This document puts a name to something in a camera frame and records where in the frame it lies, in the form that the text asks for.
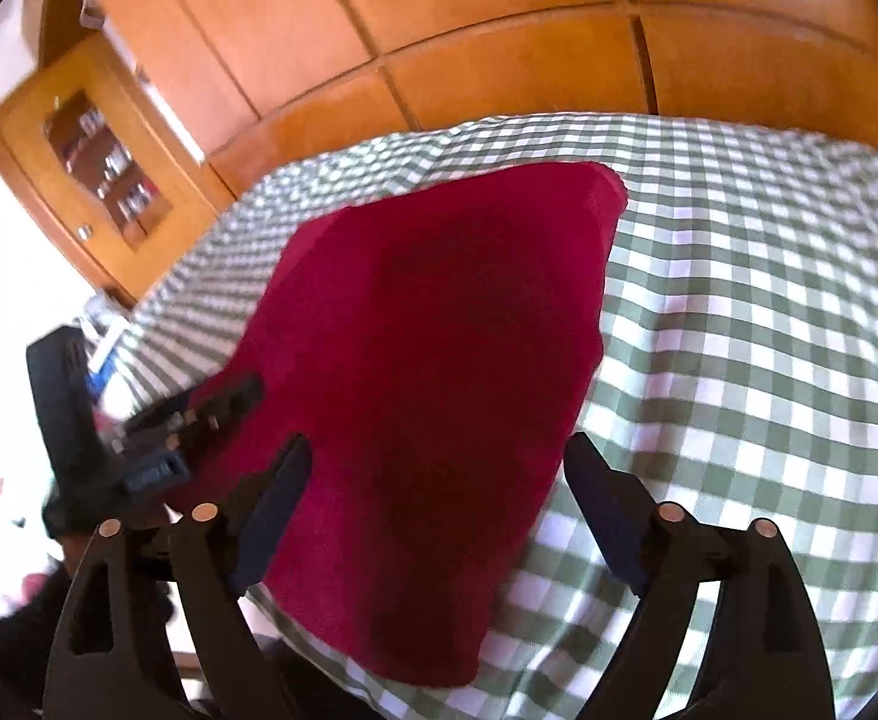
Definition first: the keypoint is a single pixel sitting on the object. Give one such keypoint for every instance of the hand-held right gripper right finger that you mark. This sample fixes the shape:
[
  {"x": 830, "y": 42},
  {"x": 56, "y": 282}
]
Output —
[{"x": 604, "y": 510}]

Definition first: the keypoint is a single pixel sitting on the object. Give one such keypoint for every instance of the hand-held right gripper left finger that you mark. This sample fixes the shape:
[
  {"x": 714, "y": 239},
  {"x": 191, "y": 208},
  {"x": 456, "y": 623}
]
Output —
[{"x": 278, "y": 502}]

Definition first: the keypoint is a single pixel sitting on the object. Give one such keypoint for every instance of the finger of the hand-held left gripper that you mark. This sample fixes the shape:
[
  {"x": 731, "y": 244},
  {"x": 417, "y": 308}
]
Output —
[{"x": 221, "y": 401}]

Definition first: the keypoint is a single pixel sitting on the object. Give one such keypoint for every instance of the crimson pants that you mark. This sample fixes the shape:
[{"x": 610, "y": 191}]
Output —
[{"x": 424, "y": 360}]

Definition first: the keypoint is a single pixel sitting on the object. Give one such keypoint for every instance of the blue white printed cloth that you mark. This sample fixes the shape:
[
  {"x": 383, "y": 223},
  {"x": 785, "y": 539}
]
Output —
[{"x": 105, "y": 349}]

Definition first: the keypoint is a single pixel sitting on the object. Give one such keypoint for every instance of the small bottles on cabinet shelves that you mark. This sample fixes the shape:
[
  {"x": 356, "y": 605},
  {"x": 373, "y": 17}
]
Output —
[{"x": 117, "y": 172}]

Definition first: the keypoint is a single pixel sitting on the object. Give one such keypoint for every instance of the wooden cabinet with glass door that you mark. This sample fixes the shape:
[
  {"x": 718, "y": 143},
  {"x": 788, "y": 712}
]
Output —
[{"x": 42, "y": 157}]

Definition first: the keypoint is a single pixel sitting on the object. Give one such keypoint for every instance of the green white checked bed sheet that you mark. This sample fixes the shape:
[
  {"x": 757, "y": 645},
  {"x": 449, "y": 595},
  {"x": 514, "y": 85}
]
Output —
[{"x": 746, "y": 300}]

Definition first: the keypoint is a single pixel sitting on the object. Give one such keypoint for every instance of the small white object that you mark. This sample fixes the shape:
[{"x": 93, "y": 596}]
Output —
[{"x": 90, "y": 9}]

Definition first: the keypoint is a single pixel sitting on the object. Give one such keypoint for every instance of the wooden panelled headboard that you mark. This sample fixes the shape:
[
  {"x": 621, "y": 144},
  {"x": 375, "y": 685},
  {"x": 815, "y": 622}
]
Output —
[{"x": 484, "y": 15}]

